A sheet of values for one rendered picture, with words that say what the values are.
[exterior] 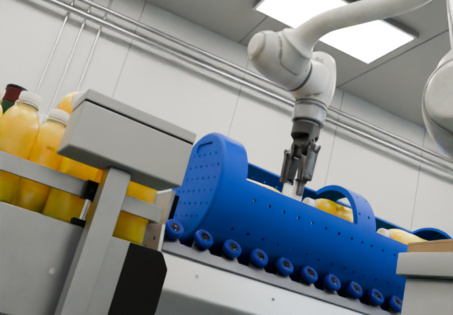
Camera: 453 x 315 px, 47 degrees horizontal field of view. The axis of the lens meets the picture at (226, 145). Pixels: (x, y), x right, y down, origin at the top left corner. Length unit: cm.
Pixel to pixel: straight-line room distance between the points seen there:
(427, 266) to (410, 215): 514
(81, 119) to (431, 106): 53
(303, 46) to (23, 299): 84
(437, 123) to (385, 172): 513
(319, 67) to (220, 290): 63
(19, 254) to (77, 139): 22
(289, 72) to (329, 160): 420
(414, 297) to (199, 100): 419
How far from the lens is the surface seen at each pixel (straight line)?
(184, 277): 112
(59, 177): 96
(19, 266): 93
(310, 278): 130
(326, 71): 143
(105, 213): 87
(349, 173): 563
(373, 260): 141
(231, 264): 119
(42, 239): 93
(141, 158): 87
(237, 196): 117
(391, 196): 593
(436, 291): 93
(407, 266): 97
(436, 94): 81
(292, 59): 132
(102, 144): 85
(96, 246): 87
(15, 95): 153
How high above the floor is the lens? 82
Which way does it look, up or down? 18 degrees up
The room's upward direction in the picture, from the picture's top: 15 degrees clockwise
